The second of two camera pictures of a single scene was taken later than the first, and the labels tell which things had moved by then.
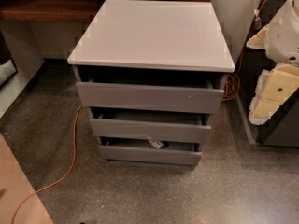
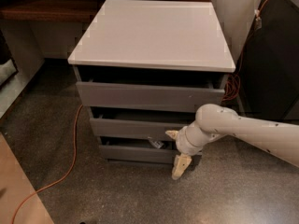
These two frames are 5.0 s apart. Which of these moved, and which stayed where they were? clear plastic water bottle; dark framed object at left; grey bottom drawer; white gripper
Moved: white gripper
Stayed: dark framed object at left; clear plastic water bottle; grey bottom drawer
